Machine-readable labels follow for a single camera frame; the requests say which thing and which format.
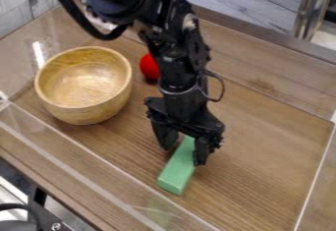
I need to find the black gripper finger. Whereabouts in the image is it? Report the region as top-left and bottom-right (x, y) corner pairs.
(150, 118), (178, 150)
(193, 137), (217, 166)

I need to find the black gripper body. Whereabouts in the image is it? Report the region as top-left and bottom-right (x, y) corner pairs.
(143, 86), (223, 144)

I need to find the green rectangular block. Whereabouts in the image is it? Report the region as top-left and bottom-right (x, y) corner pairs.
(157, 136), (195, 196)

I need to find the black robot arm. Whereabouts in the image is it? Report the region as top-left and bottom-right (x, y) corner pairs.
(57, 0), (223, 165)

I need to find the wooden brown bowl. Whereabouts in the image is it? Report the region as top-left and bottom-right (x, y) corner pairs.
(34, 46), (131, 125)

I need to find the red plush strawberry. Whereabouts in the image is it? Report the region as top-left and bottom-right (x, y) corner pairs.
(138, 53), (159, 81)

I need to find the black table clamp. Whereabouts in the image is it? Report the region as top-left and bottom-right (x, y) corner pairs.
(27, 187), (74, 231)

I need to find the metal table leg background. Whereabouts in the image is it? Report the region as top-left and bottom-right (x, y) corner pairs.
(293, 0), (330, 41)

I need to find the black cable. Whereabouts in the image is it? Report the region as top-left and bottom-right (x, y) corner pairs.
(0, 202), (37, 231)

